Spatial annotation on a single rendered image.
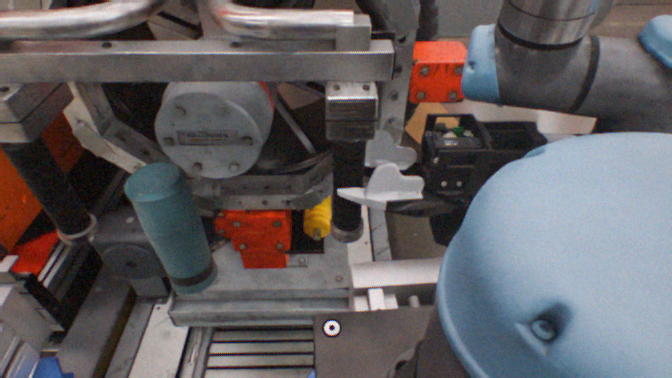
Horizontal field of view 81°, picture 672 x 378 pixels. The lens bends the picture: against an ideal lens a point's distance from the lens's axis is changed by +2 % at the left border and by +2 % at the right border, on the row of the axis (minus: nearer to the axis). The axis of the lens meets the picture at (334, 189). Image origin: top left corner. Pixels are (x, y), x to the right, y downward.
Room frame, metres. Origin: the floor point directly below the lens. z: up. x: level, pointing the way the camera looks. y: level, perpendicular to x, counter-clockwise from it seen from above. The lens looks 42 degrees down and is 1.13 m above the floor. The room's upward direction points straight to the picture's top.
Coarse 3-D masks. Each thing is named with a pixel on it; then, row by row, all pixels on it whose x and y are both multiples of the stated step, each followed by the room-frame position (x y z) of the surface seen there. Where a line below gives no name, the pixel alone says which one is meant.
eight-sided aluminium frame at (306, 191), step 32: (32, 0) 0.53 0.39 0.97; (64, 0) 0.58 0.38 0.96; (384, 0) 0.54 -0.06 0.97; (416, 0) 0.54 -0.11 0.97; (416, 32) 0.54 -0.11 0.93; (96, 96) 0.58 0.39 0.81; (384, 96) 0.54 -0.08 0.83; (96, 128) 0.54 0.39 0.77; (128, 128) 0.59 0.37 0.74; (384, 128) 0.54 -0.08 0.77; (128, 160) 0.54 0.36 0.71; (160, 160) 0.58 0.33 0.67; (192, 192) 0.54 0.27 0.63; (224, 192) 0.55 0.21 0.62; (256, 192) 0.55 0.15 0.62; (288, 192) 0.55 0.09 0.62; (320, 192) 0.55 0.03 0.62
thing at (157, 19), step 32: (96, 0) 0.67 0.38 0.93; (192, 0) 0.64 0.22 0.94; (288, 0) 0.65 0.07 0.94; (128, 32) 0.76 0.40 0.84; (192, 32) 0.64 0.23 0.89; (128, 96) 0.65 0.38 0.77; (160, 96) 0.73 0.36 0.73; (288, 128) 0.77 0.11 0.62; (320, 128) 0.72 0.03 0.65; (288, 160) 0.65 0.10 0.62; (320, 160) 0.63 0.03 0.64
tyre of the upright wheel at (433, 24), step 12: (72, 0) 0.63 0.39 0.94; (420, 0) 0.63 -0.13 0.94; (432, 0) 0.63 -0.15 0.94; (420, 12) 0.63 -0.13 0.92; (432, 12) 0.63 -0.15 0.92; (420, 24) 0.63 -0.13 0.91; (432, 24) 0.63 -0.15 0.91; (420, 36) 0.63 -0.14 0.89; (432, 36) 0.63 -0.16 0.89; (108, 96) 0.63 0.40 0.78; (408, 108) 0.63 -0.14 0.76; (120, 120) 0.62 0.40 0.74; (408, 120) 0.63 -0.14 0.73; (312, 168) 0.63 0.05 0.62
